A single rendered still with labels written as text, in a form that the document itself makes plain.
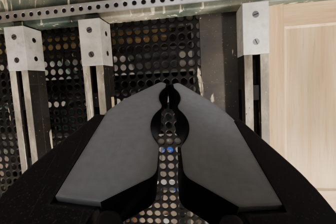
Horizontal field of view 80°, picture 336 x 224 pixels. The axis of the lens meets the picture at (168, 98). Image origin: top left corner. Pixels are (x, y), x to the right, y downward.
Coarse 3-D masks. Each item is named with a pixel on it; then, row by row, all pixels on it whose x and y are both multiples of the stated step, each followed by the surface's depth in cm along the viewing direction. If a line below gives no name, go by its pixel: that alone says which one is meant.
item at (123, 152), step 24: (144, 96) 10; (120, 120) 8; (144, 120) 8; (96, 144) 7; (120, 144) 7; (144, 144) 7; (72, 168) 6; (96, 168) 6; (120, 168) 6; (144, 168) 6; (72, 192) 6; (96, 192) 6; (120, 192) 6; (144, 192) 6; (120, 216) 6
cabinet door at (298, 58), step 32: (288, 32) 54; (320, 32) 53; (288, 64) 54; (320, 64) 53; (288, 96) 55; (320, 96) 54; (288, 128) 56; (320, 128) 55; (288, 160) 57; (320, 160) 55; (320, 192) 56
